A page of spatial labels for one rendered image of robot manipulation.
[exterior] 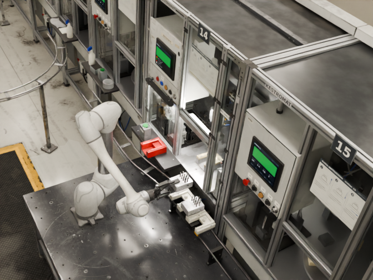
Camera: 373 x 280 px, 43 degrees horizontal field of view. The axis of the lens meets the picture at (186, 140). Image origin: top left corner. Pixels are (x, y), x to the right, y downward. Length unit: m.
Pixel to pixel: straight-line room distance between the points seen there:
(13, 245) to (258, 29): 2.61
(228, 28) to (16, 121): 3.14
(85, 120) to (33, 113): 2.68
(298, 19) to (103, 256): 1.95
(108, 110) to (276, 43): 1.08
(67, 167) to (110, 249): 1.71
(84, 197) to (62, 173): 1.53
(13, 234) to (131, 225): 1.27
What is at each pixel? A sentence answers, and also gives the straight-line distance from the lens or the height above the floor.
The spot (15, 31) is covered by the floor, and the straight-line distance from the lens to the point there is 7.17.
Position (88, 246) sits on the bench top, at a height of 0.68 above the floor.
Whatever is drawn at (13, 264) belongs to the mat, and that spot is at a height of 0.01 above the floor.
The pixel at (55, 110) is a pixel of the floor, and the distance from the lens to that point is 5.54.
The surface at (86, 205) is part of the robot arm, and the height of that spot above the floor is 0.85.
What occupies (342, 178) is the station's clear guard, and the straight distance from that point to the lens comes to 2.23.
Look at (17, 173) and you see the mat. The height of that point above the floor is 0.01.
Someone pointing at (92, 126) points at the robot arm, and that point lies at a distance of 2.90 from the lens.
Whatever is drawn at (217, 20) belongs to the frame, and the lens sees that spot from 2.96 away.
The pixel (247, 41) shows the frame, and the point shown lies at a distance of 2.77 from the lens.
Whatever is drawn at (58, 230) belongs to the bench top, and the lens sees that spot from 3.40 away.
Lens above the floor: 3.29
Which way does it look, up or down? 40 degrees down
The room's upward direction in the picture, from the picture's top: 6 degrees clockwise
